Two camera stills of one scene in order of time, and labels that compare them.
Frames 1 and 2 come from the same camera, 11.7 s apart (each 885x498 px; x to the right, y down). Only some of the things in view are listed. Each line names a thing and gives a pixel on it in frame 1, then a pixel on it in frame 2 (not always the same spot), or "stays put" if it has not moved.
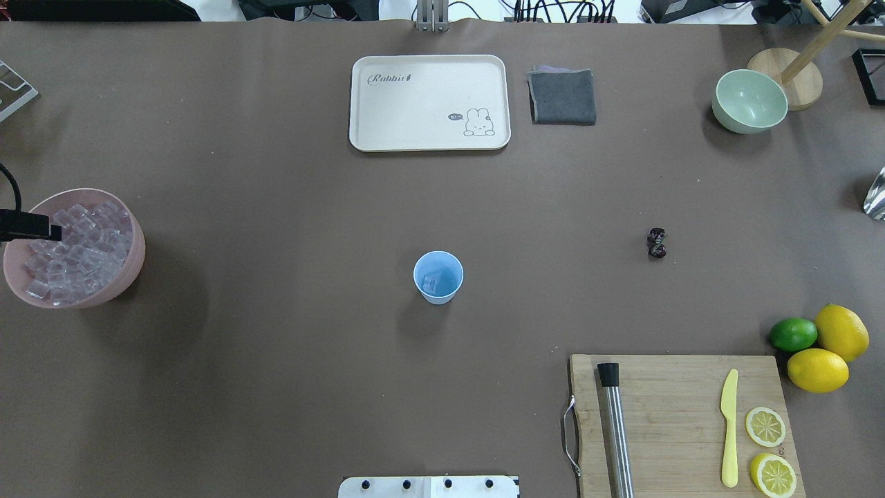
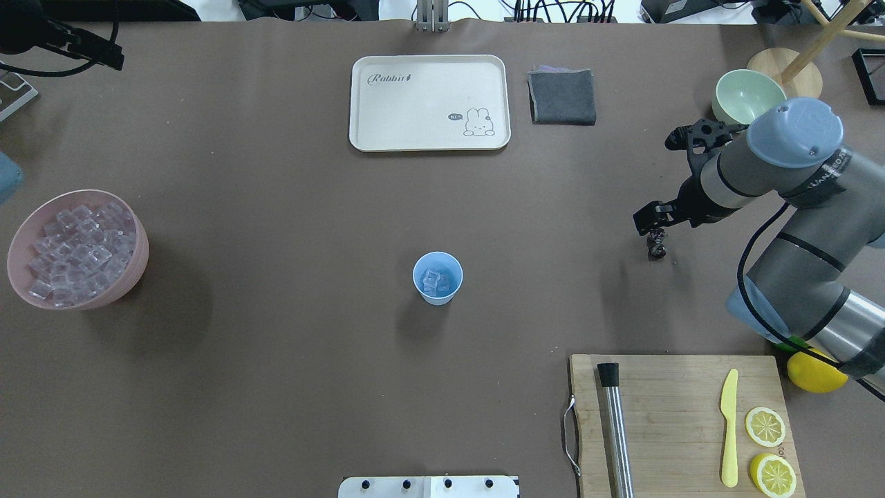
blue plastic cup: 438,275 stays put
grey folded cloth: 562,95 stays put
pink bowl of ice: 99,258 stays put
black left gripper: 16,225 to 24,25
